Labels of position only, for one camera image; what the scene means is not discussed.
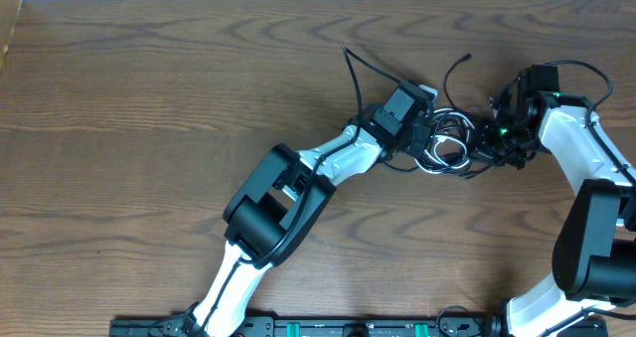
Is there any black USB cable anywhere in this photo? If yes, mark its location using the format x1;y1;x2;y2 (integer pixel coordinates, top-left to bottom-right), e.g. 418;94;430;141
382;52;498;180

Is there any white USB cable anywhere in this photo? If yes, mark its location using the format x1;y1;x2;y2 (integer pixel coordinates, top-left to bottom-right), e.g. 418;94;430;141
414;108;476;175

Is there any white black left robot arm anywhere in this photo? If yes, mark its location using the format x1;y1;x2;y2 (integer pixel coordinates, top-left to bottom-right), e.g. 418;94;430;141
189;82;437;336

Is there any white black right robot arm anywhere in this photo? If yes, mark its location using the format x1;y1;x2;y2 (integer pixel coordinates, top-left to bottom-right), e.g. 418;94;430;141
468;61;635;336

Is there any black mounting rail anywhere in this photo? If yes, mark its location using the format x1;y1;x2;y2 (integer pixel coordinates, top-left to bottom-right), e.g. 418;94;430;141
108;314;508;337

